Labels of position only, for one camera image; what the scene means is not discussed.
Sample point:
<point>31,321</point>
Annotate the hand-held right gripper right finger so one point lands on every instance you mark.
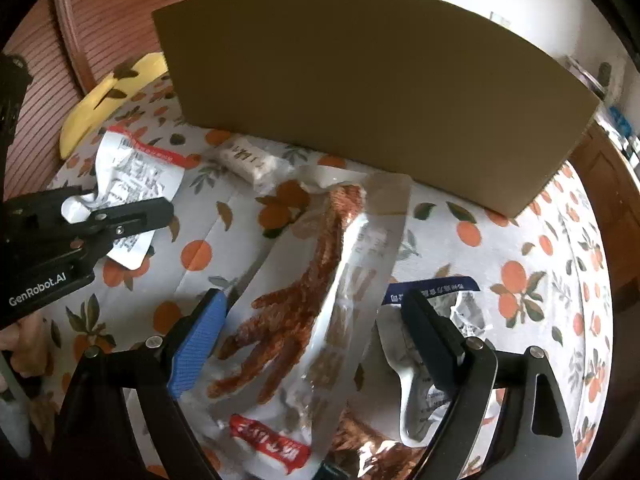
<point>430,340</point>

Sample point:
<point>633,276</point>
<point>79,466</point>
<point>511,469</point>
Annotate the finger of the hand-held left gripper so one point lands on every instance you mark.
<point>35,210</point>
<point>140,215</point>

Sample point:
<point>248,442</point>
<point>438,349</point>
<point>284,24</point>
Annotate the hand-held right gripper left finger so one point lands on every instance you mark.
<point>200,340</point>

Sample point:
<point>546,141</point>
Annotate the white red label snack packet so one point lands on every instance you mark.
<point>135,170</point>

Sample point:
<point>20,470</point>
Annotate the silver blue label snack packet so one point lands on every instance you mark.
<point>467,312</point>

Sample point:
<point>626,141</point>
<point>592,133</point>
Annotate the large clear chicken feet packet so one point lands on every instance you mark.
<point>300,300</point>

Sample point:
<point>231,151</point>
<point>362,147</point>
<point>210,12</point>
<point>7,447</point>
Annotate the small chicken feet packet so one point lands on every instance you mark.
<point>370,445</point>

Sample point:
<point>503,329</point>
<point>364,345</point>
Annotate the small white snack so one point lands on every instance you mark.
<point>247,157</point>

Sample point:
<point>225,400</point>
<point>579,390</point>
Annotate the brown cardboard box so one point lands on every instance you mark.
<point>375,100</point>

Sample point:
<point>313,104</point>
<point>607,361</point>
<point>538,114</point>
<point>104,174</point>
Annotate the person's left hand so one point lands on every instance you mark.
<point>30,345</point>

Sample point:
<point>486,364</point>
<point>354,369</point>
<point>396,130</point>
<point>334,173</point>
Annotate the yellow plush toy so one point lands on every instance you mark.
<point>95,110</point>

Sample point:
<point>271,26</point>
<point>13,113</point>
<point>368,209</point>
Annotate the orange fruit print tablecloth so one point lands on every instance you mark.
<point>500,240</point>

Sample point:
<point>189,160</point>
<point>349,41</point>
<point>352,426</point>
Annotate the brown wooden slatted wardrobe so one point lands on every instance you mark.
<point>115,10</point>

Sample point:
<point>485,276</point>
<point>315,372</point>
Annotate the wooden cabinet counter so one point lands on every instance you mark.
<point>615,200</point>

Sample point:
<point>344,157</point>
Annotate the row of blue bottles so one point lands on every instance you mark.
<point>621,122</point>

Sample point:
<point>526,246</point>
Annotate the stack of pale boxes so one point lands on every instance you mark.
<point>580,72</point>

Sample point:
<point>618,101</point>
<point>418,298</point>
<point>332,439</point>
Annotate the round dark hanging object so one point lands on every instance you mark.
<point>605,79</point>

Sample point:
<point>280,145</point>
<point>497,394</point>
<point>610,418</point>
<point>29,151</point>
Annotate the white wall switch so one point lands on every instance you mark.
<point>500,19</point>

